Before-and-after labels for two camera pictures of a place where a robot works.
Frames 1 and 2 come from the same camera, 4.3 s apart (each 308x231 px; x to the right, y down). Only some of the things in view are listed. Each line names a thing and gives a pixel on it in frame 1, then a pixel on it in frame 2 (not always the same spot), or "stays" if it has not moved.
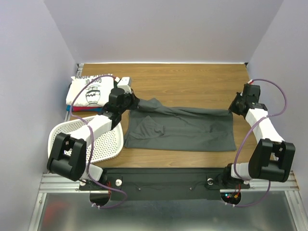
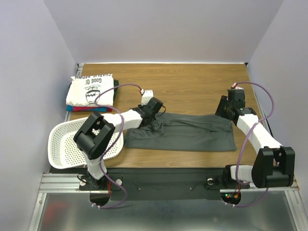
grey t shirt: (151, 125) stays
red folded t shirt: (82, 109) stays
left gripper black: (134, 106) to (141, 107)
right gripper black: (234, 106) to (222, 108)
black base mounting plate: (163, 184) stays
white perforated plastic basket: (107, 146) stays
